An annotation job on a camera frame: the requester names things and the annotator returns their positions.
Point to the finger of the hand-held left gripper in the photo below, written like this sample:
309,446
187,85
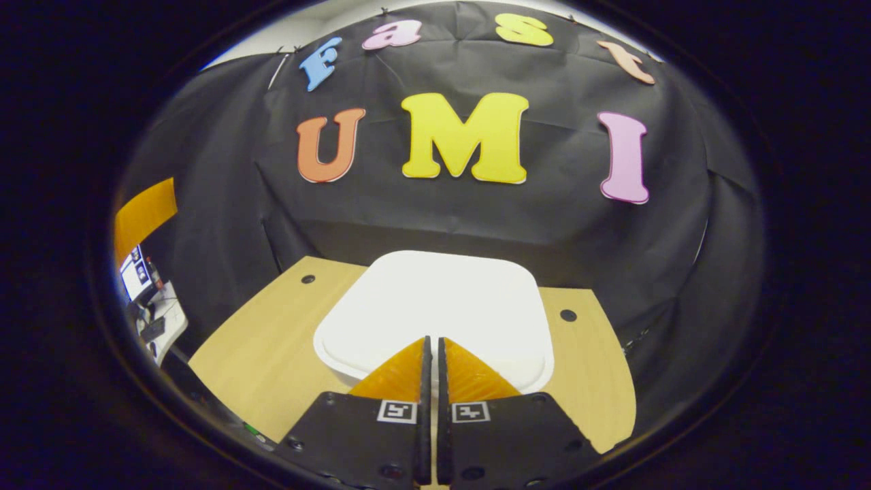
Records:
146,218

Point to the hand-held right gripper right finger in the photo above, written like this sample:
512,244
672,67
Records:
444,422

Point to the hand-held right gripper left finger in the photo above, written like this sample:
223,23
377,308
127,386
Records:
425,422

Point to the white desktop garbage bin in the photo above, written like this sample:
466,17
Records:
435,299

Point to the printed white card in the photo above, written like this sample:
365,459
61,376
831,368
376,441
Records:
136,275

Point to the white cluttered workbench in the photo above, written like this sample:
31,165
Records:
170,313

